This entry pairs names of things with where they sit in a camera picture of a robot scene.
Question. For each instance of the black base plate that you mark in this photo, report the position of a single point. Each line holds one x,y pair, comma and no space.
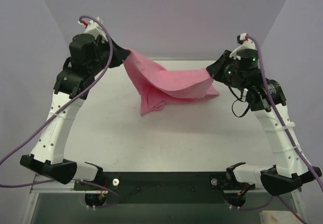
170,187

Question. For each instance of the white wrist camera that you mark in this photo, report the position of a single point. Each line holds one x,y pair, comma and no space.
244,43
94,29

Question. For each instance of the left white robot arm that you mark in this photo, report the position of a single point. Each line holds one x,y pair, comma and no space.
47,157

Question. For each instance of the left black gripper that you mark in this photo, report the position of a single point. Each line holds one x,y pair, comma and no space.
111,53

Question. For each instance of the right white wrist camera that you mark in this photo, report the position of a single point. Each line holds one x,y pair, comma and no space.
244,43

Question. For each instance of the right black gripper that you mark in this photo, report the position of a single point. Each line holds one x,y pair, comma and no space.
221,66

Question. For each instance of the pink t-shirt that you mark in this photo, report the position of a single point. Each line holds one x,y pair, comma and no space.
158,86

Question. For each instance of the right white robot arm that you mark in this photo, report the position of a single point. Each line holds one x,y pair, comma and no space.
267,101

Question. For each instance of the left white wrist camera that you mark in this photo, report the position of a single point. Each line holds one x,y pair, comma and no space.
94,29

